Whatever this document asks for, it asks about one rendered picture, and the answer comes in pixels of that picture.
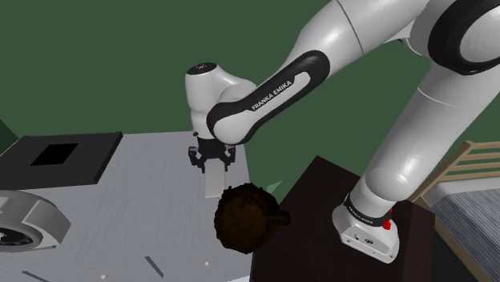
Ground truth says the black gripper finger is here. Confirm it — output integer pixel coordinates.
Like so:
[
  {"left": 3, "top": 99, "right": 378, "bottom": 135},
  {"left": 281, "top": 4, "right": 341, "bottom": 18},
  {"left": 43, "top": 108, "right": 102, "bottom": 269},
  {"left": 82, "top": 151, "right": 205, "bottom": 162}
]
[
  {"left": 221, "top": 144, "right": 237, "bottom": 173},
  {"left": 187, "top": 146, "right": 208, "bottom": 174}
]

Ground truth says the pale grey flat slab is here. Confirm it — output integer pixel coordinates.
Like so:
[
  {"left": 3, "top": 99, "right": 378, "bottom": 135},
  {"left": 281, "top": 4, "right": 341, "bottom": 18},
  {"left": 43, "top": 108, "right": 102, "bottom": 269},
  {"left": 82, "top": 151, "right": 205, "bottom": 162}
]
[{"left": 204, "top": 160, "right": 228, "bottom": 199}]

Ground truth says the dark brown round teapot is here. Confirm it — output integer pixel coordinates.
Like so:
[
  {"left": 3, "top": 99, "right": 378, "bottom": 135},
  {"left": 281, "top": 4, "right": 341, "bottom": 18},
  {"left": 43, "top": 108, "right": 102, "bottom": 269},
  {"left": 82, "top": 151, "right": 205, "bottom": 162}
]
[{"left": 213, "top": 182, "right": 292, "bottom": 256}]

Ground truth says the black flat square appliance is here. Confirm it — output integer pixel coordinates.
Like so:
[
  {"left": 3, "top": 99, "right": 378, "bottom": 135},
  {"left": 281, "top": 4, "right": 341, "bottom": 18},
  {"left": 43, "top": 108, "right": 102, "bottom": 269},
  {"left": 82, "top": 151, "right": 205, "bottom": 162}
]
[{"left": 0, "top": 131, "right": 124, "bottom": 191}]

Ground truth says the dark robot stand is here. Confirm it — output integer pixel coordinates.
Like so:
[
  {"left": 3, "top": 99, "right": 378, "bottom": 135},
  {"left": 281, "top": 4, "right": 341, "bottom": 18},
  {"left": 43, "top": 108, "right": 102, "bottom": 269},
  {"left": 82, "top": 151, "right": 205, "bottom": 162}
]
[{"left": 249, "top": 155, "right": 437, "bottom": 282}]

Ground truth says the dark grey thin stick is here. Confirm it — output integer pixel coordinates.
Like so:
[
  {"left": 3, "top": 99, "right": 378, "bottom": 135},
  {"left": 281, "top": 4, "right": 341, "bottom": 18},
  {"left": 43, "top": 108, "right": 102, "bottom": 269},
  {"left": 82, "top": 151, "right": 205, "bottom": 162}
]
[
  {"left": 143, "top": 256, "right": 164, "bottom": 279},
  {"left": 21, "top": 270, "right": 52, "bottom": 282}
]

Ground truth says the grey round appliance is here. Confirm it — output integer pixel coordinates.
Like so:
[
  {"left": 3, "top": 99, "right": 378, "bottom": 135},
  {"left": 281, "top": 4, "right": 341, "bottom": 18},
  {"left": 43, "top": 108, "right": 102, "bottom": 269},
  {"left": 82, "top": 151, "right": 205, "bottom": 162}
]
[{"left": 0, "top": 190, "right": 72, "bottom": 253}]

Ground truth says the wooden bed with striped mattress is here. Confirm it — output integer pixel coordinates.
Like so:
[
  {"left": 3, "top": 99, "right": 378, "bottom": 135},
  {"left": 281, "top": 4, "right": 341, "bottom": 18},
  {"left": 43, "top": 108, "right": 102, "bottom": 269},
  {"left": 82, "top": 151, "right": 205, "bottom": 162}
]
[{"left": 409, "top": 140, "right": 500, "bottom": 282}]

